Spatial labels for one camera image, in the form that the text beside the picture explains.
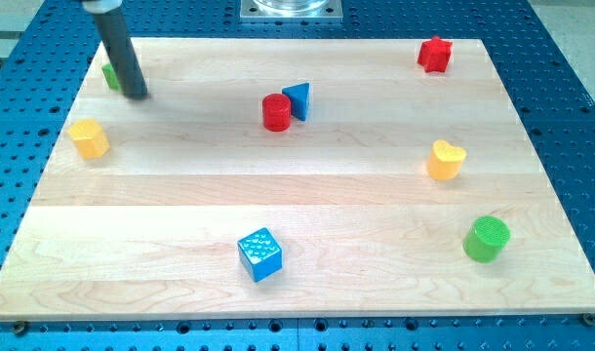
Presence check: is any red star block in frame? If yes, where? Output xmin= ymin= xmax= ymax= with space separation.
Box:
xmin=416 ymin=36 xmax=453 ymax=73

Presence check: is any green star block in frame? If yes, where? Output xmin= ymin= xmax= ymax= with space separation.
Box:
xmin=101 ymin=63 xmax=121 ymax=91

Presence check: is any light wooden board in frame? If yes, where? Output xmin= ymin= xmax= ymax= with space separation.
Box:
xmin=0 ymin=38 xmax=595 ymax=322

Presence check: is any red cylinder block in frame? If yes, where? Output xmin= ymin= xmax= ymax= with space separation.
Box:
xmin=261 ymin=94 xmax=292 ymax=132

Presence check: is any blue triangle block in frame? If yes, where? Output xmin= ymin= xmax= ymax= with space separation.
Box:
xmin=281 ymin=83 xmax=310 ymax=121

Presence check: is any blue cube block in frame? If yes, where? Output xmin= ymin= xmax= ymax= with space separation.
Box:
xmin=237 ymin=227 xmax=283 ymax=282

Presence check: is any yellow heart block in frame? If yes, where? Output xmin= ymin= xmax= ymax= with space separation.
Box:
xmin=426 ymin=139 xmax=467 ymax=180

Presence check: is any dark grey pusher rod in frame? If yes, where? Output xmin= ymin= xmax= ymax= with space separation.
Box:
xmin=93 ymin=7 xmax=148 ymax=100

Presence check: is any green cylinder block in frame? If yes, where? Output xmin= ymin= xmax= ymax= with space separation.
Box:
xmin=462 ymin=215 xmax=510 ymax=263

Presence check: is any yellow hexagon block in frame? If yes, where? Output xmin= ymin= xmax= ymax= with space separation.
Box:
xmin=67 ymin=119 xmax=110 ymax=160

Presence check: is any white rod collar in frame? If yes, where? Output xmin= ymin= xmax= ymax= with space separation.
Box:
xmin=81 ymin=0 xmax=123 ymax=15

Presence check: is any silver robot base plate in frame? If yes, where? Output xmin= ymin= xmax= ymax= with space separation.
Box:
xmin=239 ymin=0 xmax=343 ymax=22

